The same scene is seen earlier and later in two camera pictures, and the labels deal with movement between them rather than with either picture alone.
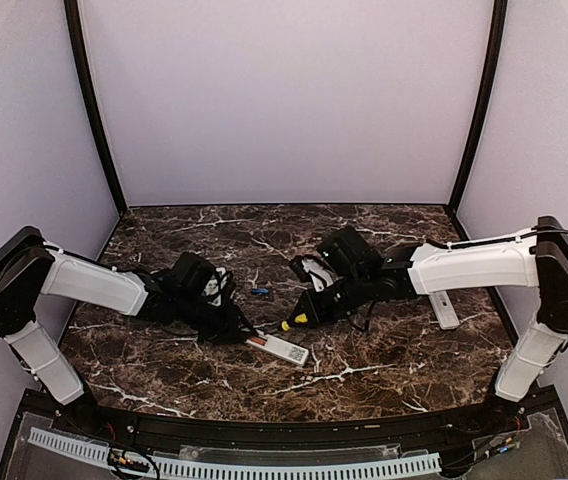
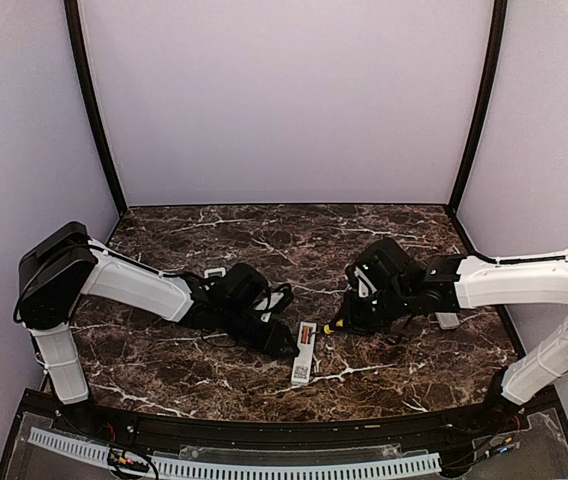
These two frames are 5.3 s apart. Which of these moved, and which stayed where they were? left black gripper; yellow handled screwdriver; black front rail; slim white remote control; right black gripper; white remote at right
Moved: slim white remote control; yellow handled screwdriver; right black gripper; left black gripper
Stayed: white remote at right; black front rail
